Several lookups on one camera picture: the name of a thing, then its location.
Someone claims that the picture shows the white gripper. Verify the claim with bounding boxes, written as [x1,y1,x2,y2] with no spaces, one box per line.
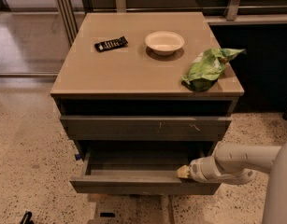
[177,156,219,183]

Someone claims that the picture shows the green chip bag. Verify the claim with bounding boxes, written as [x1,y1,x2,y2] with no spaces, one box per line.
[181,48,246,91]

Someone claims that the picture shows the white paper bowl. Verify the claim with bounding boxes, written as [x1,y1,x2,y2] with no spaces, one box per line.
[145,31,184,56]

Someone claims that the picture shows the black object on floor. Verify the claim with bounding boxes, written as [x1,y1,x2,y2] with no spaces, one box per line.
[20,212,34,224]

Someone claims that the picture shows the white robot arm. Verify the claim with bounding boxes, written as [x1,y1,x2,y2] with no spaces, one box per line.
[177,142,287,224]

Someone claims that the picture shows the black snack bar wrapper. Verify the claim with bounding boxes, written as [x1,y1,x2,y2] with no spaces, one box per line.
[94,36,128,52]

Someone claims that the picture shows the grey drawer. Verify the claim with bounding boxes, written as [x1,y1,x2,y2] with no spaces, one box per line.
[70,151,220,195]
[60,116,231,141]

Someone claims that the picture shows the grey top drawer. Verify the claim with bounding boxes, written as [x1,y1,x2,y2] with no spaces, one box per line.
[60,116,231,141]

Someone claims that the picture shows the grey drawer cabinet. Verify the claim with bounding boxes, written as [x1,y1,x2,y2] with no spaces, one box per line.
[50,12,244,157]

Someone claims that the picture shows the metal railing frame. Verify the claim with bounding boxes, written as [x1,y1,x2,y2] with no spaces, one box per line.
[55,0,287,43]

